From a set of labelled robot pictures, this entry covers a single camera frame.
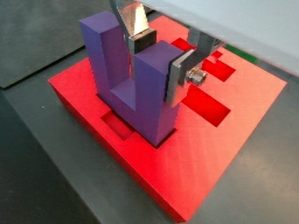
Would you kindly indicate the purple U-shaped block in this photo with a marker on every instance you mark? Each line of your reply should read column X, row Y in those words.
column 131, row 81

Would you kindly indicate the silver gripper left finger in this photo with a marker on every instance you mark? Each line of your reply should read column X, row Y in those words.
column 139, row 35

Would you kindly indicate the red board with slots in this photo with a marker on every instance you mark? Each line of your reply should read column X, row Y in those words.
column 218, row 114

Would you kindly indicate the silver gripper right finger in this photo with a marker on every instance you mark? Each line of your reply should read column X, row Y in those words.
column 186, row 66

